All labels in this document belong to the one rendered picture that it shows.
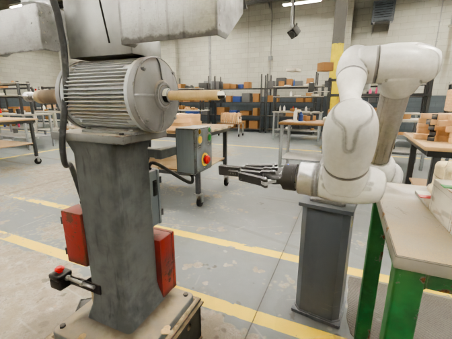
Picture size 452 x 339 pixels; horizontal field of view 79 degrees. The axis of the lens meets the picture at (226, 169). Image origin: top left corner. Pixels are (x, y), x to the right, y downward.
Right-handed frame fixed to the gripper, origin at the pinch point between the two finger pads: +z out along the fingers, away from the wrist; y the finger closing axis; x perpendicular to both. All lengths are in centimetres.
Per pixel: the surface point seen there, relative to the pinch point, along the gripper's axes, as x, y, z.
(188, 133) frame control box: 3.5, 25.1, 29.0
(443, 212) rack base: -7, 4, -56
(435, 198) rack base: -7, 11, -55
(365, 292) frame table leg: -60, 26, -45
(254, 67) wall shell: -18, 1117, 349
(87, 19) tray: 46, 5, 50
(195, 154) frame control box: -5.2, 24.2, 26.3
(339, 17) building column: 101, 715, 7
